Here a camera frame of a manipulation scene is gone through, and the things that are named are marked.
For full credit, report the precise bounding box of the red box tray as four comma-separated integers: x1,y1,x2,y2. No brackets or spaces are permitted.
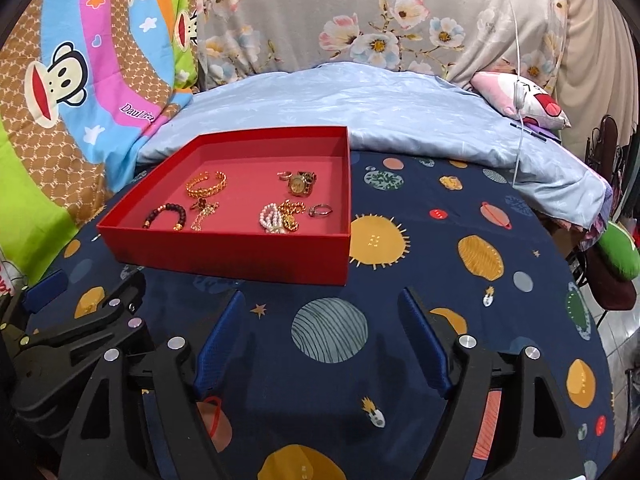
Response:
96,126,353,287

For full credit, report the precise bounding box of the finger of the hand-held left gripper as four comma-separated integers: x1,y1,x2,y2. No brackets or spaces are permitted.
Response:
0,269,68,341
20,271,156,376

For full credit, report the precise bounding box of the white cable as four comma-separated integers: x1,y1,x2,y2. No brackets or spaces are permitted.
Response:
497,0,533,186

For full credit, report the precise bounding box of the green plush cushion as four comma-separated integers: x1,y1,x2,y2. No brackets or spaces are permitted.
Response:
597,220,640,283

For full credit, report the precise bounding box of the gold chain-link bracelet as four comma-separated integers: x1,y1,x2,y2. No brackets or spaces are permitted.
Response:
186,170,228,200

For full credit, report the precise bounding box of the gold wrist watch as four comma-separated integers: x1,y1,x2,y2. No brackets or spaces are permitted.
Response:
286,170,318,197

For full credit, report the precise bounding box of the monkey printed blanket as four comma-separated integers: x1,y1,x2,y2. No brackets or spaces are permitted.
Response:
0,0,201,286

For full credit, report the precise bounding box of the metal chair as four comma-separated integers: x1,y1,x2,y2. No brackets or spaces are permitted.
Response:
582,115,631,191

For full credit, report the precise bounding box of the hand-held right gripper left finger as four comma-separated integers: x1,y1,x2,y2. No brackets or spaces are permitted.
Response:
57,289,247,480

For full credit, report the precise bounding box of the brown cardboard box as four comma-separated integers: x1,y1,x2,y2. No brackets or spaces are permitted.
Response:
550,215,591,256

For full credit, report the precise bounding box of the thin gold chain necklace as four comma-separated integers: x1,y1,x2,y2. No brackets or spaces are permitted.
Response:
187,199,221,233

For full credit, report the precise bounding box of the dark bead bracelet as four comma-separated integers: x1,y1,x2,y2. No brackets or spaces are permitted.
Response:
142,201,190,232

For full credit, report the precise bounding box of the pink printed pillow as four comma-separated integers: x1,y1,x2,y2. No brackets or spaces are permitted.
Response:
470,71,572,131

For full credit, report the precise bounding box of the grey floral blanket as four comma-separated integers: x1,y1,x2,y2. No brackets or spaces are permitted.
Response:
192,0,571,91

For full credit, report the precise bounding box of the purple flat item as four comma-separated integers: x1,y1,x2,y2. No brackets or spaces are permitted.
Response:
510,120,561,143

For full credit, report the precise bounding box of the light blue quilt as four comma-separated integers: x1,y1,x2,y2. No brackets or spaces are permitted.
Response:
135,62,613,233

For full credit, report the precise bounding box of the dark red cloth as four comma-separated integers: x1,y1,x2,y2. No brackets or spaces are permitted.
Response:
585,247,638,313

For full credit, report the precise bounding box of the white pearl necklace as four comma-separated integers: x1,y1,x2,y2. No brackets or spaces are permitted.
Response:
258,202,291,236

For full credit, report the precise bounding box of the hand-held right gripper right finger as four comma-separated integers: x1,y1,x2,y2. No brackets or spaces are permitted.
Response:
398,287,586,480

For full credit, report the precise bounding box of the planet printed bed sheet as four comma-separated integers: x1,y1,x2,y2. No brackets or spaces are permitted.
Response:
25,147,616,480

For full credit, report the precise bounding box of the beige curtain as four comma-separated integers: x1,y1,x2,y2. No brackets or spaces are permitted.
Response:
555,0,640,161

